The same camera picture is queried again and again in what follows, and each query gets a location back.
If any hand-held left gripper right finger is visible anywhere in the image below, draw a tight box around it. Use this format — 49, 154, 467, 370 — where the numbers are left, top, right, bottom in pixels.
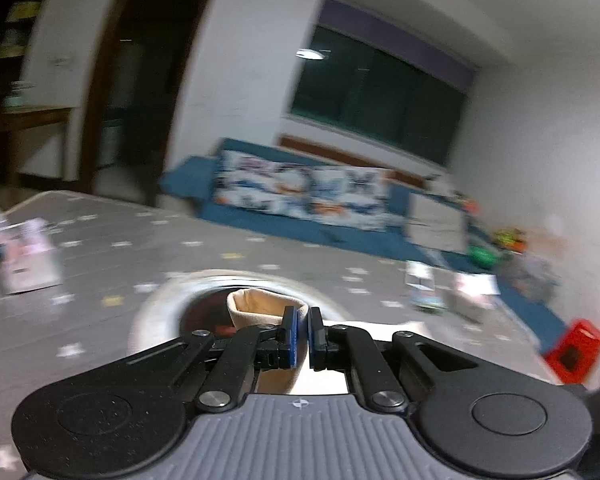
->
308, 306, 481, 414

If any yellow and green plush toy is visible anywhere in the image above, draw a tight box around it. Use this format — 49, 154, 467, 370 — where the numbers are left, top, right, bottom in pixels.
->
495, 227, 529, 254

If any round black induction cooktop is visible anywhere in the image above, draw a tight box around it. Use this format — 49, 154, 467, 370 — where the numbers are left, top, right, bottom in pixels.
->
129, 269, 353, 363

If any pink tissue pack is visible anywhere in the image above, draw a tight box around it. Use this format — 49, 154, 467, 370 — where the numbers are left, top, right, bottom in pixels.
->
0, 217, 64, 295

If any dark window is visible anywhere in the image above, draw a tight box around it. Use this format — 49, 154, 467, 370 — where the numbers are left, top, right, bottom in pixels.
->
287, 24, 474, 167

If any red box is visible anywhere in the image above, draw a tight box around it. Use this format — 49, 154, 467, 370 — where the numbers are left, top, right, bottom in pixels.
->
544, 318, 600, 386

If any dark wooden doorway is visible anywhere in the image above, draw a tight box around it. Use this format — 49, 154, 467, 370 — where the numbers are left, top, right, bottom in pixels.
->
77, 0, 222, 202

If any dark shelf cabinet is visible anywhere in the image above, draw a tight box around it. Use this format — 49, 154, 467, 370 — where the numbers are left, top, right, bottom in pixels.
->
0, 0, 56, 107

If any pale green jar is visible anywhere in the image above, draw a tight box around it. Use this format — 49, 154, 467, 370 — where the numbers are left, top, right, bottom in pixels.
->
2, 81, 32, 111

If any beige pillow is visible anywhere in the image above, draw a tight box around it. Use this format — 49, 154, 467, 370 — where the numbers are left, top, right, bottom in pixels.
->
405, 191, 469, 254

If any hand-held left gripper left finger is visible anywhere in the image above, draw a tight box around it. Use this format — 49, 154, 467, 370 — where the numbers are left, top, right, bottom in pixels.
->
124, 306, 302, 414

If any wooden side table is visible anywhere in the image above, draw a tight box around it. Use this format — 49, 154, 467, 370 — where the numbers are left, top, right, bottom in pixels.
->
0, 106, 74, 187

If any grey star print tablecloth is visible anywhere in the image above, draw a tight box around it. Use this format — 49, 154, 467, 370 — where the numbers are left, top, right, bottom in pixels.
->
0, 189, 573, 480

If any white tissue box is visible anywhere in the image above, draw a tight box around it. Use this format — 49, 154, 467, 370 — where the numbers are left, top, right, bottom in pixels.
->
442, 272, 499, 324

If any butterfly print pillow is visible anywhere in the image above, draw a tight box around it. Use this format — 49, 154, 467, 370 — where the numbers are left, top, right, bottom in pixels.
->
214, 152, 312, 212
307, 166, 392, 232

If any blue sofa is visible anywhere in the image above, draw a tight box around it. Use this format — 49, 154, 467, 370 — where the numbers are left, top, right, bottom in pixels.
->
159, 137, 567, 356

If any clear storage box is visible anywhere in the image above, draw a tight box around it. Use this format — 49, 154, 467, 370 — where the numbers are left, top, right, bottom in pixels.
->
505, 254, 562, 302

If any cream garment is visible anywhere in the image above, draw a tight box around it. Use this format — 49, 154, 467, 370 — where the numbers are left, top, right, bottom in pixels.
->
226, 287, 431, 396

